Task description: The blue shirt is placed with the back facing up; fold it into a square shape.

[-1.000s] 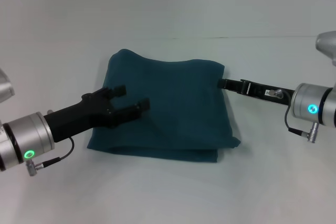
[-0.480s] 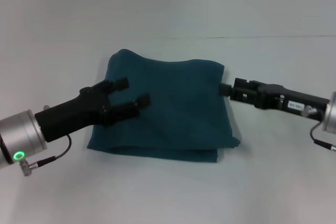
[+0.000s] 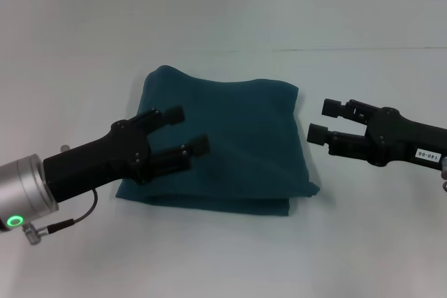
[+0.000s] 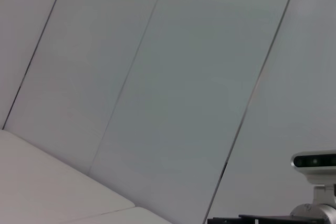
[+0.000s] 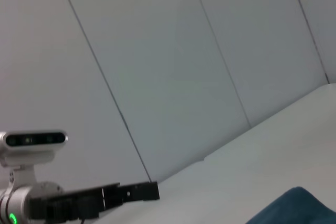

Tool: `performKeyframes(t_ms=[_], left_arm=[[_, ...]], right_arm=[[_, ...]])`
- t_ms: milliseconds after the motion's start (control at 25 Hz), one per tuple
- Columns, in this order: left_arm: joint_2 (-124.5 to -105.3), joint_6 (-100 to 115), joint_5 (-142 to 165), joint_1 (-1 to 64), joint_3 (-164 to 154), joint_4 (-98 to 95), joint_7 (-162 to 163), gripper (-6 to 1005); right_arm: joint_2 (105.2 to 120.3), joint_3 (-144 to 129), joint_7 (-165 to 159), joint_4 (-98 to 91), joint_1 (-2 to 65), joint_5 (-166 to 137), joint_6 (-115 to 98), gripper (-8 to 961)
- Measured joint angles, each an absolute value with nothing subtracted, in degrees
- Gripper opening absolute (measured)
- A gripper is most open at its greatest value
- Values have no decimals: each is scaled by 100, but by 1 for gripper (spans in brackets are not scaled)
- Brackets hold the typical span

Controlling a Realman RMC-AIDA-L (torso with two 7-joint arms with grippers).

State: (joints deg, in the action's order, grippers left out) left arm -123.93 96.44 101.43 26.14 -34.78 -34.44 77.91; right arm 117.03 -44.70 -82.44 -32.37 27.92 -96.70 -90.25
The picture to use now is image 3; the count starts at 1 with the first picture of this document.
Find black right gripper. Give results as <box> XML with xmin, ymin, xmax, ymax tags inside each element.
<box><xmin>307</xmin><ymin>98</ymin><xmax>447</xmax><ymax>174</ymax></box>

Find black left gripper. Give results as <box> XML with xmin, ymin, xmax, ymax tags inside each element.
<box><xmin>42</xmin><ymin>105</ymin><xmax>212</xmax><ymax>204</ymax></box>

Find teal blue shirt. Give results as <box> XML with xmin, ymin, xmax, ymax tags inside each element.
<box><xmin>115</xmin><ymin>64</ymin><xmax>321</xmax><ymax>218</ymax></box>

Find left arm cable with plug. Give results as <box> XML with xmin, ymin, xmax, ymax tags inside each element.
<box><xmin>22</xmin><ymin>189</ymin><xmax>99</xmax><ymax>246</ymax></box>

